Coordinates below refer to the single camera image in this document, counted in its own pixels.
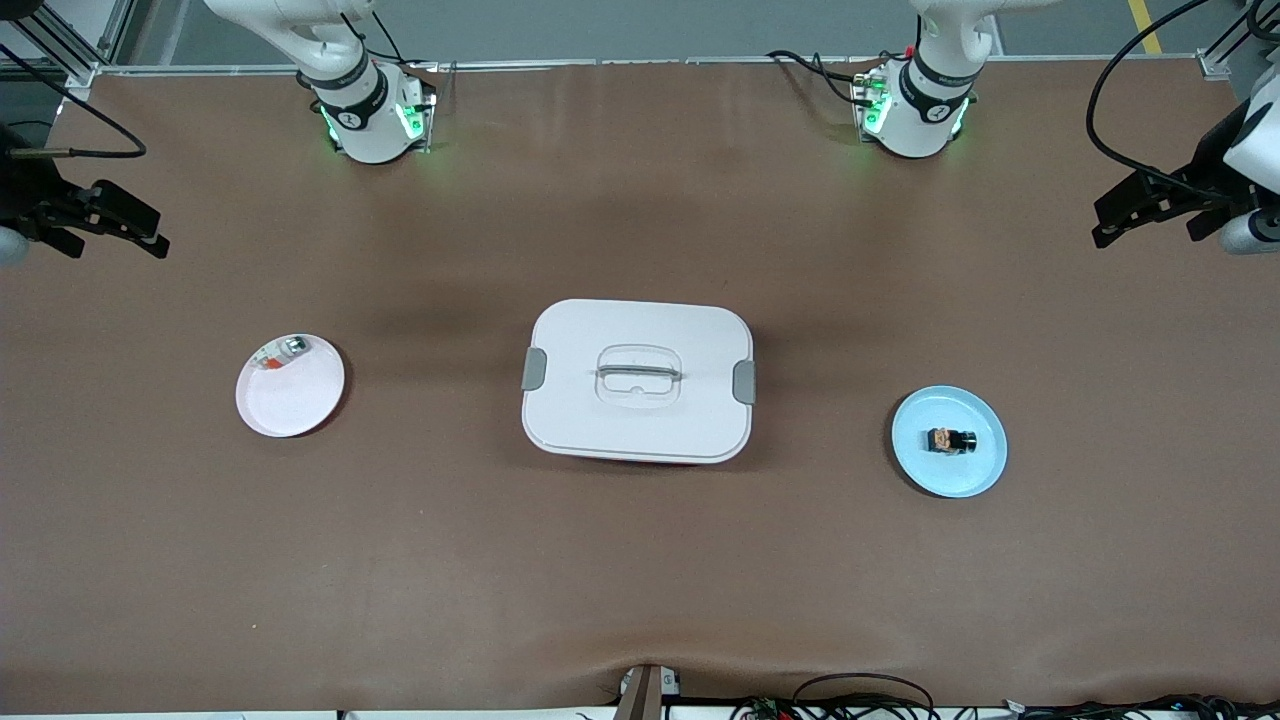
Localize pink round plate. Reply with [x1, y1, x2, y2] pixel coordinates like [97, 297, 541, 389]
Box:
[235, 333, 346, 439]

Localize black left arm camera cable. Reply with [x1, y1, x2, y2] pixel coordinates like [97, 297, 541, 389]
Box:
[1086, 0, 1216, 196]

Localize black cable tangle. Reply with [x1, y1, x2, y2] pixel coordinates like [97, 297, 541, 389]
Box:
[730, 672, 941, 720]

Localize light blue round plate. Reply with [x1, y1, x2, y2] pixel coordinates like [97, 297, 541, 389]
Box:
[891, 385, 1009, 499]

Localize black cable bundle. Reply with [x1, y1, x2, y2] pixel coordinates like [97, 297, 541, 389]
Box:
[1015, 693, 1280, 720]

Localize white lidded storage box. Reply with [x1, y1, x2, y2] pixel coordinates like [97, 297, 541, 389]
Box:
[520, 298, 758, 467]

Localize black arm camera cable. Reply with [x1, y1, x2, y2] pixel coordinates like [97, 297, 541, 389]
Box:
[1086, 0, 1216, 196]
[0, 42, 151, 161]

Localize brown camera stand post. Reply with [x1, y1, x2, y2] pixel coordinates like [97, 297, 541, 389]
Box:
[612, 663, 683, 720]

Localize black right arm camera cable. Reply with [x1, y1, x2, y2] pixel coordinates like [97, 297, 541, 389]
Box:
[0, 42, 151, 161]

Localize black right arm base cable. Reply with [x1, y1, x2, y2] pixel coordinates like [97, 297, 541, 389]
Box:
[340, 8, 441, 76]

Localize aluminium frame with black struts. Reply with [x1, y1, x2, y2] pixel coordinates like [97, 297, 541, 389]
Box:
[1198, 0, 1280, 83]
[0, 0, 136, 93]

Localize black left camera mount bracket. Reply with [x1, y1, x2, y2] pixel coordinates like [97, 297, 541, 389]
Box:
[1185, 200, 1243, 243]

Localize small silver orange switch part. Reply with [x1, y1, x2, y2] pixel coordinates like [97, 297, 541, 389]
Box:
[255, 336, 313, 374]

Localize black left arm base cables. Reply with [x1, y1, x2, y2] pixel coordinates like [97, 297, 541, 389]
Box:
[765, 48, 871, 106]

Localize brown table mat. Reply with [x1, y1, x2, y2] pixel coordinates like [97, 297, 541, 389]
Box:
[0, 58, 1280, 713]

